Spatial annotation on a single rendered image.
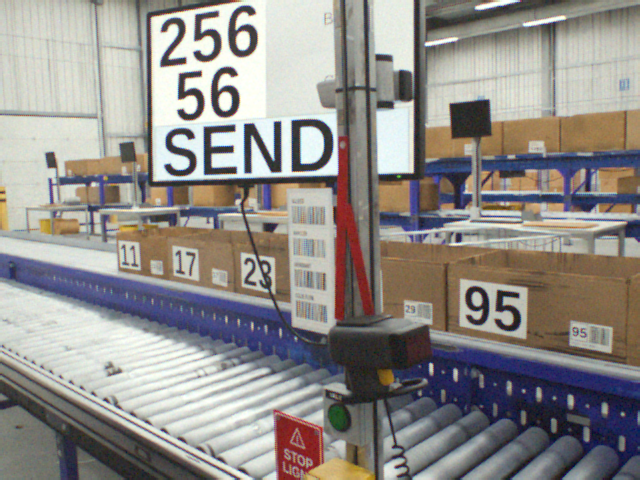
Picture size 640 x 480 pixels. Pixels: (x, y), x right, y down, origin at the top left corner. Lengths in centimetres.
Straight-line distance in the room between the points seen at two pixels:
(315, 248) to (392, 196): 607
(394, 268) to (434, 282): 12
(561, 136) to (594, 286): 493
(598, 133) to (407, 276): 469
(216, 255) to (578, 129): 459
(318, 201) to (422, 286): 69
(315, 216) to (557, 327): 66
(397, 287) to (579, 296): 44
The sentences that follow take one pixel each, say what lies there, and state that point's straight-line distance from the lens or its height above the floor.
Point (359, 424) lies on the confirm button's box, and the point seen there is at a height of 95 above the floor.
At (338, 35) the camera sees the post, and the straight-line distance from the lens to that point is 79.
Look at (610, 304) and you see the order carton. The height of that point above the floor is 100.
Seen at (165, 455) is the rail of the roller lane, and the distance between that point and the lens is 128.
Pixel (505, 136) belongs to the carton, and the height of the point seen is 157.
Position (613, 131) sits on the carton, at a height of 155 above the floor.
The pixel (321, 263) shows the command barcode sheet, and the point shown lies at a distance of 81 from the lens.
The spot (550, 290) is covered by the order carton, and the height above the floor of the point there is 101.
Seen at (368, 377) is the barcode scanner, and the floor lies 102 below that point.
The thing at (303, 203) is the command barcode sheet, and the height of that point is 122.
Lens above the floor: 126
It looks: 6 degrees down
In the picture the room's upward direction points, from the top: 2 degrees counter-clockwise
